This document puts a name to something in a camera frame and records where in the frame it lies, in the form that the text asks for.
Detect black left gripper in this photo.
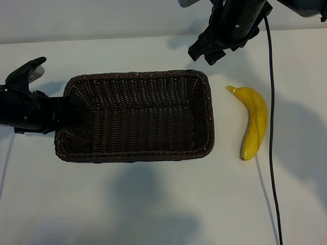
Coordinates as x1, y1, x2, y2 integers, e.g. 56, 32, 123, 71
0, 88, 86, 135

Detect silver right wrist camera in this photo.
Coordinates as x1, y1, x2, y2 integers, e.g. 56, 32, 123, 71
178, 0, 200, 8

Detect dark brown wicker basket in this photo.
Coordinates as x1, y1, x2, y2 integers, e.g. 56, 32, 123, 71
54, 69, 215, 163

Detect long black camera cable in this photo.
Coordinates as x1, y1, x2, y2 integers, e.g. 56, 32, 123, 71
264, 14, 284, 245

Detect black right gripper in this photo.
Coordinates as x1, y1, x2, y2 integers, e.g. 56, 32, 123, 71
188, 0, 273, 66

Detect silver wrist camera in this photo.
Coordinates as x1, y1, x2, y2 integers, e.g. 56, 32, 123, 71
5, 56, 48, 89
178, 0, 200, 8

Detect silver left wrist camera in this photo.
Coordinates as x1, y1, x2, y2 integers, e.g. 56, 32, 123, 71
5, 56, 48, 89

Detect yellow banana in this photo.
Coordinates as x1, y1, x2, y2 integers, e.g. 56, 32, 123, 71
225, 85, 269, 161

